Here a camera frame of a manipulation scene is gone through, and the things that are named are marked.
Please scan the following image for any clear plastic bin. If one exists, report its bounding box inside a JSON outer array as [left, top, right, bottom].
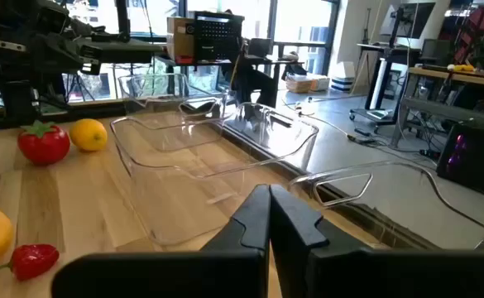
[[109, 101, 320, 248], [287, 160, 484, 252], [117, 73, 228, 122]]

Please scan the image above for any black rolling stand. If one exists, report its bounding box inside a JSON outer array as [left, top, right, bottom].
[[348, 6, 423, 125]]

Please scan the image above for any orange-yellow lemon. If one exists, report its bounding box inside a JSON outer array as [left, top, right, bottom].
[[68, 118, 109, 152]]

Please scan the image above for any cardboard box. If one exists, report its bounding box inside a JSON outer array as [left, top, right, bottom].
[[166, 16, 196, 65]]

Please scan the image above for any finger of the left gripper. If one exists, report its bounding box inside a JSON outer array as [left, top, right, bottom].
[[82, 46, 164, 65], [92, 40, 163, 50]]

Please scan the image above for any wooden workbench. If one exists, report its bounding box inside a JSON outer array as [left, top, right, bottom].
[[392, 65, 484, 148]]

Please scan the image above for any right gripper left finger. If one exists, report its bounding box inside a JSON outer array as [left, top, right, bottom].
[[50, 184, 271, 298]]

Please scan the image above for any thin floor cable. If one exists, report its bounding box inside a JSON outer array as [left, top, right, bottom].
[[293, 97, 441, 161]]

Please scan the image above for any large black monitor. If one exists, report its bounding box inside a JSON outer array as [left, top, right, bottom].
[[380, 2, 436, 41]]

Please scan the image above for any white storage box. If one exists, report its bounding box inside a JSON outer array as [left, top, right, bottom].
[[309, 75, 332, 92]]

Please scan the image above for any small black monitor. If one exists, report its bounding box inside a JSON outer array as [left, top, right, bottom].
[[247, 37, 274, 58]]

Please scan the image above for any black upright post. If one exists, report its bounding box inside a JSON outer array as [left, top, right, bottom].
[[114, 0, 132, 42]]

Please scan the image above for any black office desk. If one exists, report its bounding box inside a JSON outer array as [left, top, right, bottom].
[[156, 55, 304, 108]]

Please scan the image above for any black power strip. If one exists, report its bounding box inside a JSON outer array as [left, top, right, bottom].
[[346, 132, 378, 147]]

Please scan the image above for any red tomato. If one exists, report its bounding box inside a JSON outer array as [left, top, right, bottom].
[[17, 119, 71, 167]]

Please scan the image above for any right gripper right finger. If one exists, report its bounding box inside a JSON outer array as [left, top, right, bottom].
[[270, 184, 484, 298]]

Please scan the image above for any black perforated panel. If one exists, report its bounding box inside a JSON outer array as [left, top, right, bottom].
[[194, 11, 246, 63]]

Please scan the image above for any white blue container stack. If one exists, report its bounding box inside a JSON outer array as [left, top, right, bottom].
[[330, 60, 357, 93]]

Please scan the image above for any black computer tower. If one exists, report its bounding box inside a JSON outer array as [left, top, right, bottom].
[[436, 118, 484, 200]]

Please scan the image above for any red metal rack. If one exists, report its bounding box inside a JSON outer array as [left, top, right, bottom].
[[438, 0, 484, 71]]

